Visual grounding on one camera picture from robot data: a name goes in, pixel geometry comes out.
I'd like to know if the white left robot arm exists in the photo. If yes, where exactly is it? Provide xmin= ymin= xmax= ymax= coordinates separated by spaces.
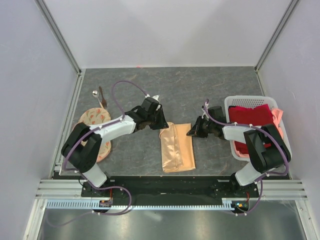
xmin=61 ymin=95 xmax=169 ymax=197

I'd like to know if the white perforated plastic basket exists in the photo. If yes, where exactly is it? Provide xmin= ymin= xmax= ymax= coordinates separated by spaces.
xmin=224 ymin=95 xmax=291 ymax=151

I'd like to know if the grey slotted cable duct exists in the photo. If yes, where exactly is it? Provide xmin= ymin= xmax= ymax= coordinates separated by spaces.
xmin=46 ymin=199 xmax=248 ymax=211

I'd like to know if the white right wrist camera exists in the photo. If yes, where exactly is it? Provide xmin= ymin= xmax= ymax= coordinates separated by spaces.
xmin=201 ymin=99 xmax=211 ymax=120

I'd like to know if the aluminium frame post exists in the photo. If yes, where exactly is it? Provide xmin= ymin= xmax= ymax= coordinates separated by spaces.
xmin=35 ymin=0 xmax=82 ymax=75
xmin=254 ymin=0 xmax=300 ymax=74

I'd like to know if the pink cloth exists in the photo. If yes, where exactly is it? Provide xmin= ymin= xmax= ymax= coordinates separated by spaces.
xmin=232 ymin=107 xmax=286 ymax=159

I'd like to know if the right aluminium frame post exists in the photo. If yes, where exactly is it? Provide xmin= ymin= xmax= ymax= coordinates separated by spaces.
xmin=254 ymin=0 xmax=300 ymax=74

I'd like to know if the peach cloth napkin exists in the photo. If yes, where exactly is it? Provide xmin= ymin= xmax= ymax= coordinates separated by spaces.
xmin=159 ymin=122 xmax=196 ymax=173

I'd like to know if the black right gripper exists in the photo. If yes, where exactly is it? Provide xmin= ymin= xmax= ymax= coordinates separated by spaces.
xmin=186 ymin=115 xmax=215 ymax=138

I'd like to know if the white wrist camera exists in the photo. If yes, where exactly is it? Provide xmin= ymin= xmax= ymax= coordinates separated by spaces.
xmin=144 ymin=95 xmax=161 ymax=112
xmin=201 ymin=99 xmax=211 ymax=120

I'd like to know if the red cloth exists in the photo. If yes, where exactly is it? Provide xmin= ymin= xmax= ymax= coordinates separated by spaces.
xmin=228 ymin=104 xmax=286 ymax=156

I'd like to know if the floral oven mitt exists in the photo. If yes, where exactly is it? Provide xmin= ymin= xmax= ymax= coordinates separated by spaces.
xmin=73 ymin=106 xmax=113 ymax=163

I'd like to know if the metal spoon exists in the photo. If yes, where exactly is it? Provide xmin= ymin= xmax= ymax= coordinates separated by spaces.
xmin=92 ymin=90 xmax=104 ymax=108

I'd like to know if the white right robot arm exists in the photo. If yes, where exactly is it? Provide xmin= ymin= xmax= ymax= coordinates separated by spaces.
xmin=186 ymin=103 xmax=291 ymax=197

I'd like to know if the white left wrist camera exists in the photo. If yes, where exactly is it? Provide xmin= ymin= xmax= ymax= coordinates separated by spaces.
xmin=144 ymin=95 xmax=161 ymax=112

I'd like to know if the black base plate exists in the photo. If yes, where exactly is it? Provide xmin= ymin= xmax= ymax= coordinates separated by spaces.
xmin=81 ymin=176 xmax=259 ymax=205

